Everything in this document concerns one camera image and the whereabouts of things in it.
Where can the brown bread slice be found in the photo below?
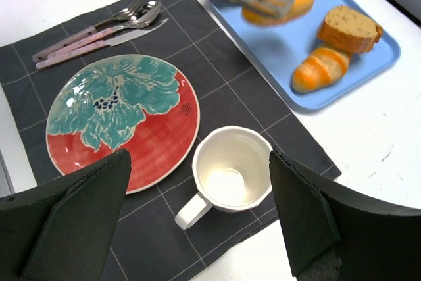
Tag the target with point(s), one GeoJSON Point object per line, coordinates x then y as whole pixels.
{"type": "Point", "coordinates": [349, 30]}

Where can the small orange striped croissant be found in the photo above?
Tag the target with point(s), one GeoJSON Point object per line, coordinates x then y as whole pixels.
{"type": "Point", "coordinates": [325, 66]}

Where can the red teal floral plate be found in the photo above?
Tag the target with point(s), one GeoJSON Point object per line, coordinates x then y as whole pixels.
{"type": "Point", "coordinates": [135, 102]}

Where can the light blue tray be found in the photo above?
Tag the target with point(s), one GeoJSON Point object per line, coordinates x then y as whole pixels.
{"type": "Point", "coordinates": [276, 51]}

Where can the pink handled spoon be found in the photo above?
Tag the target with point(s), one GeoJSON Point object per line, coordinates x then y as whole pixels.
{"type": "Point", "coordinates": [141, 19]}

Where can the white ceramic mug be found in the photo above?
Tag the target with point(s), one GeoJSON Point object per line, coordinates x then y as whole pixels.
{"type": "Point", "coordinates": [231, 171]}

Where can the pink handled fork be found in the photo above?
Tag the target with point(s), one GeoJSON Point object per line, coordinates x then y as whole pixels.
{"type": "Point", "coordinates": [121, 16]}

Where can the pink handled knife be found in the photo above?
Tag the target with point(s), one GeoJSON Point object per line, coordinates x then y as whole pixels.
{"type": "Point", "coordinates": [117, 40]}

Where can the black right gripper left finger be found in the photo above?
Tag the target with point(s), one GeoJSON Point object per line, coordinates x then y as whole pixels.
{"type": "Point", "coordinates": [62, 230]}

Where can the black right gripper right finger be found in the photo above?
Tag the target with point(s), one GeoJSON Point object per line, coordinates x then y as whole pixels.
{"type": "Point", "coordinates": [332, 232]}

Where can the dark grey checked placemat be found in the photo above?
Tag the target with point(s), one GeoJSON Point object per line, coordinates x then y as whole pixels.
{"type": "Point", "coordinates": [217, 86]}

